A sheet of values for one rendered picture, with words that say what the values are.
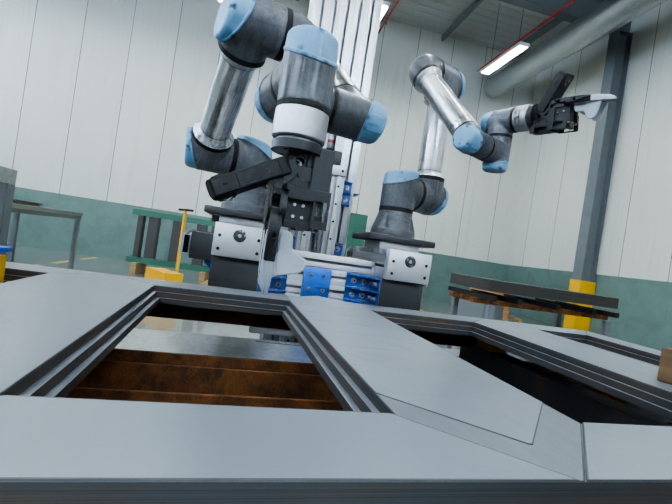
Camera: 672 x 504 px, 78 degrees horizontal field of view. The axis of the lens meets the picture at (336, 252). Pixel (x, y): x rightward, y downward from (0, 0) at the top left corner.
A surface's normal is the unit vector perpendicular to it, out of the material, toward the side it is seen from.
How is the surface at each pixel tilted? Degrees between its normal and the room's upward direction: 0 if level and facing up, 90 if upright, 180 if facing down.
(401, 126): 90
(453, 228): 90
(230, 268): 90
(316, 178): 90
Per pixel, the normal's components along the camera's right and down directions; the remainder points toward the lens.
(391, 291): 0.20, 0.04
